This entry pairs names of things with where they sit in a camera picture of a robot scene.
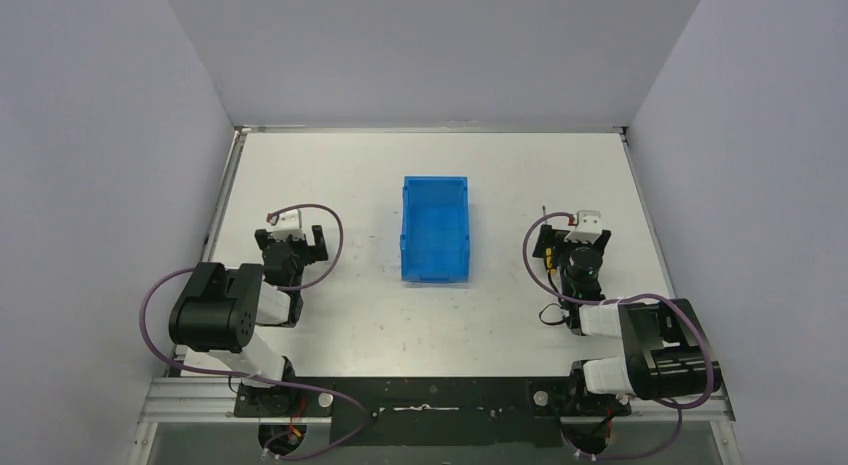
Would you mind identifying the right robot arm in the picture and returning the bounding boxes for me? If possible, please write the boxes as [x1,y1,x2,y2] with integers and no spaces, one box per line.
[523,217,723,414]

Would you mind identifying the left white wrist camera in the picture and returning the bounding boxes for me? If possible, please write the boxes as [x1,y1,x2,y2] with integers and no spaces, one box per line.
[266,209,305,242]

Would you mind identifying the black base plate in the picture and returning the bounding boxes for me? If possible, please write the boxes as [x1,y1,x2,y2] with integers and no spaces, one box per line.
[233,376,631,448]

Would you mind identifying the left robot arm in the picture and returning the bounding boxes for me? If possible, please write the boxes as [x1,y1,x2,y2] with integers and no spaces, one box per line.
[169,224,329,417]

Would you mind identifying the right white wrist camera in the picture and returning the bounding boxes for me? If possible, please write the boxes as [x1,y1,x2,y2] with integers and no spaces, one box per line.
[565,210,603,244]

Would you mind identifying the aluminium front rail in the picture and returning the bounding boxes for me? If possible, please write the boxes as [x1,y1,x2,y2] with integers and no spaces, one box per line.
[138,377,736,424]

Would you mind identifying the blue plastic bin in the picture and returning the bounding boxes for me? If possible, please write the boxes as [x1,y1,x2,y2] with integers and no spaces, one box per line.
[400,176,471,283]

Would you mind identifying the black yellow screwdriver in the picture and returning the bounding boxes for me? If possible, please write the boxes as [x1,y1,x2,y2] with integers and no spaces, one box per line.
[539,219,555,276]

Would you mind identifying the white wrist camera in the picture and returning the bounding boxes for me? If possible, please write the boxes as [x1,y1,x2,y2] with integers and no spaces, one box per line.
[266,209,305,242]
[565,210,603,244]

